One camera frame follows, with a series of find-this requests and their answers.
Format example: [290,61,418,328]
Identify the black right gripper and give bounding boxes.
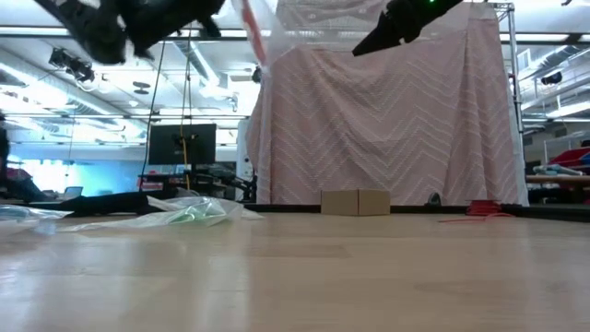
[352,0,465,58]

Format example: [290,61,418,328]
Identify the long green rubber band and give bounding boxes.
[168,207,231,227]

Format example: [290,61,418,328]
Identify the pink chevron cloth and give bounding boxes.
[246,0,529,208]

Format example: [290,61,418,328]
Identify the black ceiling track lights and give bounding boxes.
[48,47,97,85]

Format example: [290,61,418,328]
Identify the black computer monitor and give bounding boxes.
[147,123,218,166]

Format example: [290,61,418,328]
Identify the silver metal rack pole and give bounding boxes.
[483,2,530,208]

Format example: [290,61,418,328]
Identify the white cabinet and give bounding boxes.
[235,118,259,195]

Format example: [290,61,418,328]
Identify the small cardboard box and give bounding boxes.
[321,189,392,217]

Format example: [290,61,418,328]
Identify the black ceiling spotlight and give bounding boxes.
[540,71,564,88]

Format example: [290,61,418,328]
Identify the red black tape roll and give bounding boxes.
[466,199,503,217]

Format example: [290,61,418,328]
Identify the red storage bin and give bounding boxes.
[548,146,590,169]

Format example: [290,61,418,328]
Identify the wooden side table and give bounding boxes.
[525,173,590,187]

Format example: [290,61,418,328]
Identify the yellow hanging cable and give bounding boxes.
[181,45,191,190]

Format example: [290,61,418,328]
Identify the black aluminium table frame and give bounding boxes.
[0,200,590,222]

